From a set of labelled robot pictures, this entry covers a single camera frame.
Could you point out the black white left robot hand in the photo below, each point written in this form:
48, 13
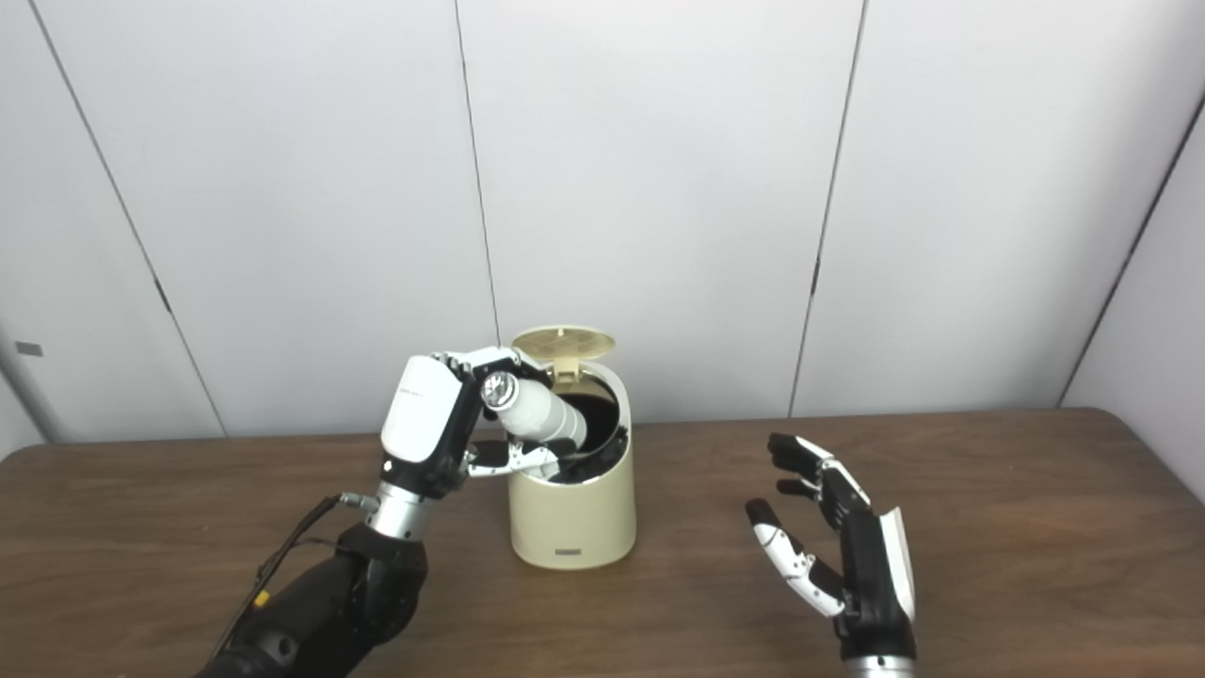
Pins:
424, 414

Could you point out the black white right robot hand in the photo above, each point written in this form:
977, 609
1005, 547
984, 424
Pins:
871, 574

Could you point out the small white plastic bottle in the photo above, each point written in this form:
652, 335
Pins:
541, 414

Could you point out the round cream bin lid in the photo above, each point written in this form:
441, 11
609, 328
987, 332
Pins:
563, 341

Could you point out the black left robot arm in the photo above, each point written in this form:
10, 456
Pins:
329, 603

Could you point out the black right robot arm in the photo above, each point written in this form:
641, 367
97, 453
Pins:
880, 669

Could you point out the cream-colored desktop bin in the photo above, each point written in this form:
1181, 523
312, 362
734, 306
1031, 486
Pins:
574, 518

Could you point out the small grey wall tag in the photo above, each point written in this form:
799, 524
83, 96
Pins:
28, 348

